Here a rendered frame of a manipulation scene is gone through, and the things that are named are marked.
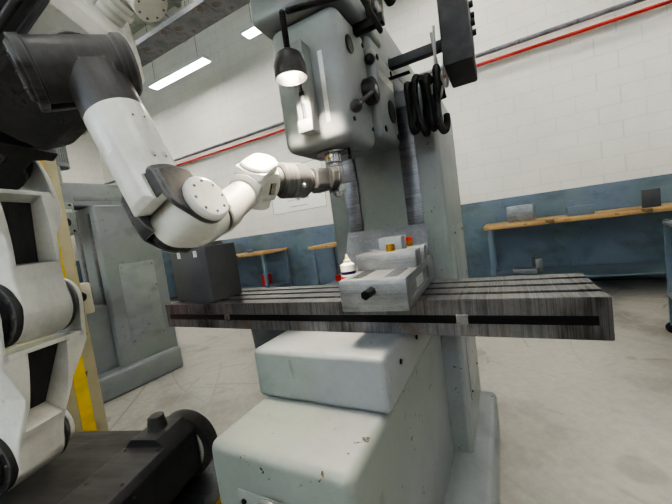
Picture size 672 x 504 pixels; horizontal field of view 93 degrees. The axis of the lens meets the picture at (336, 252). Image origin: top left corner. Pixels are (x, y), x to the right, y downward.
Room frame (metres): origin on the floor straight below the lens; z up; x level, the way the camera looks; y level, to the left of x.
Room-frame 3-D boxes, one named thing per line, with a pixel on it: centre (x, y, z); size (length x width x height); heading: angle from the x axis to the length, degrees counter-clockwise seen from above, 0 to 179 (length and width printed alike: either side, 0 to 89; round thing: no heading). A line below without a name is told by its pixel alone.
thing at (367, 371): (0.91, -0.03, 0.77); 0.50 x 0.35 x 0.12; 152
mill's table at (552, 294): (0.94, 0.03, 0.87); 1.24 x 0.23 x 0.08; 62
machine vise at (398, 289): (0.81, -0.14, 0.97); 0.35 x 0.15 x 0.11; 154
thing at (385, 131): (1.08, -0.12, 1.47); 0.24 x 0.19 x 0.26; 62
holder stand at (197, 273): (1.15, 0.48, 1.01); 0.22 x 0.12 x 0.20; 55
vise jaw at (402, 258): (0.79, -0.13, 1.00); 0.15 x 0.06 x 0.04; 64
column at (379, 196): (1.45, -0.32, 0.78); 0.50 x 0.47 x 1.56; 152
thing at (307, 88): (0.81, 0.02, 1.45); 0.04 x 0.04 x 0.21; 62
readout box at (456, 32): (1.01, -0.47, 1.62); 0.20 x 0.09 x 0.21; 152
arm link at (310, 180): (0.85, 0.04, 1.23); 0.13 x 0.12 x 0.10; 37
